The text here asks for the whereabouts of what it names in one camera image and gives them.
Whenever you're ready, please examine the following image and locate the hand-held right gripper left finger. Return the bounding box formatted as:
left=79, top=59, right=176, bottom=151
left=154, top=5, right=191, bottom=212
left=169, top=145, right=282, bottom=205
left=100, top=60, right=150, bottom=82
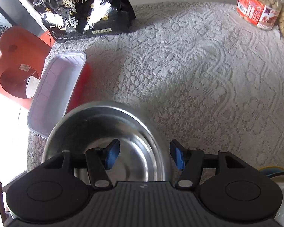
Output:
left=44, top=139, right=121, bottom=190

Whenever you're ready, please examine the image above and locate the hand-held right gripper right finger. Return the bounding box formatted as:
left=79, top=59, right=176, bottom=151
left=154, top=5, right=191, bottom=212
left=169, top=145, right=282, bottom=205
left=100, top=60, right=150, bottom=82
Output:
left=170, top=140, right=248, bottom=190

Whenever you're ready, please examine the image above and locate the stainless steel bowl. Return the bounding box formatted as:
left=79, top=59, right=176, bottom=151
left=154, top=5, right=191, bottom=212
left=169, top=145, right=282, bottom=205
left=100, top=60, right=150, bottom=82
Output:
left=41, top=101, right=173, bottom=186

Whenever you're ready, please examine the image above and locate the blue bowl with black rim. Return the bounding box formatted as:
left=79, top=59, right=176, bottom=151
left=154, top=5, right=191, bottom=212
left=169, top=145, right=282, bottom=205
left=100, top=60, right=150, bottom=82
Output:
left=259, top=166, right=284, bottom=183

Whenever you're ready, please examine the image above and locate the white lace tablecloth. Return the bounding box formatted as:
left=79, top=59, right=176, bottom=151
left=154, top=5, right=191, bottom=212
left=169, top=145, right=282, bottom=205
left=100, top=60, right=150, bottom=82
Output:
left=26, top=2, right=284, bottom=178

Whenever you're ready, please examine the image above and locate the red foil tray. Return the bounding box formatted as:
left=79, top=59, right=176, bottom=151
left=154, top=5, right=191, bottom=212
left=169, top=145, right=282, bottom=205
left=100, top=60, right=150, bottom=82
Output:
left=27, top=51, right=91, bottom=139

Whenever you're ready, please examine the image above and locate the orange bear chair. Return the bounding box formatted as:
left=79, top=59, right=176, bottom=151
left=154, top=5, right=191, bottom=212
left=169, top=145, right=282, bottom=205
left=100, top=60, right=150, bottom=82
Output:
left=0, top=26, right=52, bottom=109

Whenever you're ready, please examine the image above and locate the black snack bag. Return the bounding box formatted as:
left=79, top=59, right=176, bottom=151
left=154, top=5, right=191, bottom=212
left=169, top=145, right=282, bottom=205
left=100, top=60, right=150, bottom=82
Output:
left=33, top=0, right=136, bottom=43

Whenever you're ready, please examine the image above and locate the peanut jar with red label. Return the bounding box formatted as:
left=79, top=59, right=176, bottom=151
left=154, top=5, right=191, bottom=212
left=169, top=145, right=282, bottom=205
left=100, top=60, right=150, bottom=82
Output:
left=237, top=0, right=282, bottom=30

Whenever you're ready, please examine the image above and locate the grey speaker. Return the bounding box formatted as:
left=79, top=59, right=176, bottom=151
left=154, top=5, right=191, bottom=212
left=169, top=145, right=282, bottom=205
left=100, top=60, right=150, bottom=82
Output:
left=0, top=3, right=17, bottom=40

